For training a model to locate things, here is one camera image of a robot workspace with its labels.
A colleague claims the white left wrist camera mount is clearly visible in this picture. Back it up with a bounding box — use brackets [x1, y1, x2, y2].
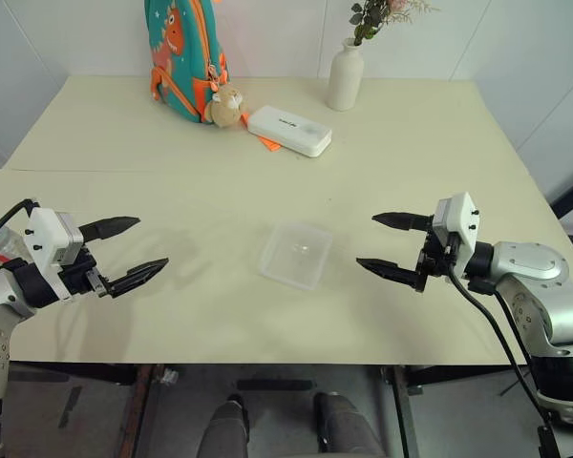
[24, 206, 85, 302]

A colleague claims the white rectangular case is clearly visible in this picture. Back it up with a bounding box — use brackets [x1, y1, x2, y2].
[245, 105, 334, 159]

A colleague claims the artificial flower sprig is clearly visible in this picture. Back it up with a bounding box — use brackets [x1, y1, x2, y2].
[348, 0, 441, 48]

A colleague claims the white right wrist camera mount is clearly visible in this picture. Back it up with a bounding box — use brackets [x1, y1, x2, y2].
[433, 191, 483, 279]

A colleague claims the brown plush toy pendant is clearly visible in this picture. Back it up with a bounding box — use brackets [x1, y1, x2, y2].
[204, 83, 247, 130]

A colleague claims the dark grey rounded shape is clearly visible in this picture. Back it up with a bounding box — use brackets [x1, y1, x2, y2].
[311, 390, 389, 458]
[197, 392, 250, 458]

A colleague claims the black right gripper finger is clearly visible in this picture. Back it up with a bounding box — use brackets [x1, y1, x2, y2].
[371, 211, 434, 234]
[355, 257, 425, 291]

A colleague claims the teal dinosaur backpack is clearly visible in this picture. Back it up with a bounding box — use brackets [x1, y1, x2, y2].
[143, 0, 231, 126]

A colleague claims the dark metal table leg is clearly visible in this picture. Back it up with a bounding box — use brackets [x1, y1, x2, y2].
[380, 365, 420, 458]

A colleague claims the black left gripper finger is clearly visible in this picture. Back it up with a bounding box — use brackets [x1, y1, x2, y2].
[108, 257, 170, 301]
[78, 216, 141, 245]

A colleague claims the long black right arm cable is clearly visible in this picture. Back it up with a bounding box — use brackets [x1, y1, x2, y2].
[445, 264, 555, 430]

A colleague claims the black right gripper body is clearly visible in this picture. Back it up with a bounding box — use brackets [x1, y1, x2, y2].
[414, 216, 460, 293]

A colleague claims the short black right arm cable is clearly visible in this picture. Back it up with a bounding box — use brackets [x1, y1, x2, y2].
[468, 278, 532, 357]

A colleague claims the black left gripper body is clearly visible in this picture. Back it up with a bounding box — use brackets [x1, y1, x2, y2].
[58, 243, 115, 301]

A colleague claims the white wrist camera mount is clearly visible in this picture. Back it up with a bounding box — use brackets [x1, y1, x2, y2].
[24, 206, 85, 302]
[433, 191, 483, 279]

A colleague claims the white ceramic vase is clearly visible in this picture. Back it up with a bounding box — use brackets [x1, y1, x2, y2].
[327, 37, 366, 113]

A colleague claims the orange backpack strap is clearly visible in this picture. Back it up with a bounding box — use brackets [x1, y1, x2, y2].
[240, 111, 282, 154]

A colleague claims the rusty brown table leg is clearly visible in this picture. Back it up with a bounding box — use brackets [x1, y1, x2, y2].
[121, 364, 166, 458]

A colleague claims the black table frame bar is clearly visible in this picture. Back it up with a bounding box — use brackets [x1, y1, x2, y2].
[9, 362, 140, 386]
[400, 364, 532, 388]

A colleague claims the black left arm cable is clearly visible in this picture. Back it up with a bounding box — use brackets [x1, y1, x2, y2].
[0, 198, 42, 254]

